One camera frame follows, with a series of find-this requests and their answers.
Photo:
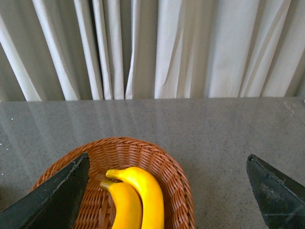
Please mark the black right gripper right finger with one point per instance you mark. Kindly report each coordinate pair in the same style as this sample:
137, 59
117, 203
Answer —
281, 199

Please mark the brown wicker basket right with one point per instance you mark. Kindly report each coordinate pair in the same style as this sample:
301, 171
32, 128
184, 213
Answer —
97, 208

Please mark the yellow banana lower in basket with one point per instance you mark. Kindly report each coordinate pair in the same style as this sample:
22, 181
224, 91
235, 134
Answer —
128, 205

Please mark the yellow banana in basket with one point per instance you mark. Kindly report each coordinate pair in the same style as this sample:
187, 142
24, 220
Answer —
149, 191
128, 205

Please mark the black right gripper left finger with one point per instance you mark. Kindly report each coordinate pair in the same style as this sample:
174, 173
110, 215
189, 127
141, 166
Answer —
54, 204

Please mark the white pleated curtain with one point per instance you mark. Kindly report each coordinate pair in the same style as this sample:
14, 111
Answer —
151, 49

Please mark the yellow banana upper in basket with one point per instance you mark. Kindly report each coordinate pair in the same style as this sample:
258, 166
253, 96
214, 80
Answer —
149, 191

